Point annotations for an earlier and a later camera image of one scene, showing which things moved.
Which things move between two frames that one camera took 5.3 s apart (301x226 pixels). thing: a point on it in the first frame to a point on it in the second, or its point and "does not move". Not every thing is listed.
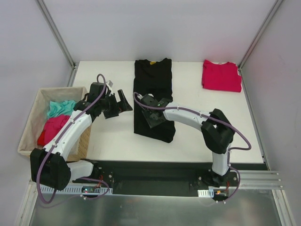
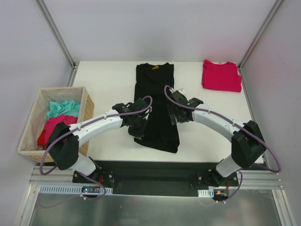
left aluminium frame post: x=70 y=59 does not move
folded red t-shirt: x=224 y=76 does not move
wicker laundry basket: x=37 y=116 does not move
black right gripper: x=154 y=117 to x=173 y=115
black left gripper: x=115 y=107 to x=137 y=130
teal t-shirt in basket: x=57 y=108 does not move
